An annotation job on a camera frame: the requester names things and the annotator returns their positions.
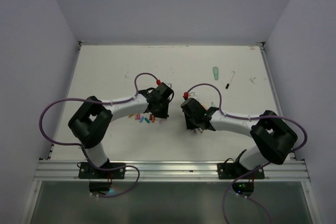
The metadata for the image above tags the black cap marker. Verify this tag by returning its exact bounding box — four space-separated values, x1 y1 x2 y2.
225 71 235 89

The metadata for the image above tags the small green highlighter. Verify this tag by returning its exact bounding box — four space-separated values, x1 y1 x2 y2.
213 67 219 80

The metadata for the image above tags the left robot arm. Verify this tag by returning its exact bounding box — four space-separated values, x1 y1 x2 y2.
68 82 174 178

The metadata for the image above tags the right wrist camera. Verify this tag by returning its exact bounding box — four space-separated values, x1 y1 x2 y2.
183 92 197 100

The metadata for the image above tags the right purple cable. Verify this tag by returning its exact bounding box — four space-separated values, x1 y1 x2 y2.
183 83 308 161

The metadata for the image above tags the purple cable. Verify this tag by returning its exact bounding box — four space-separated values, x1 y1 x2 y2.
183 83 308 161
38 72 163 147

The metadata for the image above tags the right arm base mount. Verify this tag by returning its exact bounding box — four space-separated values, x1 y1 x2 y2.
217 158 265 197

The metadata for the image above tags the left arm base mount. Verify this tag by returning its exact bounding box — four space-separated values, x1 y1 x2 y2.
77 161 140 198

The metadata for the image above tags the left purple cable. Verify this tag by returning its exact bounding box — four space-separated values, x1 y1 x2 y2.
38 72 163 147

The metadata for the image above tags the aluminium rail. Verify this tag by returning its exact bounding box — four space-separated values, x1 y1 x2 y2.
33 160 310 182

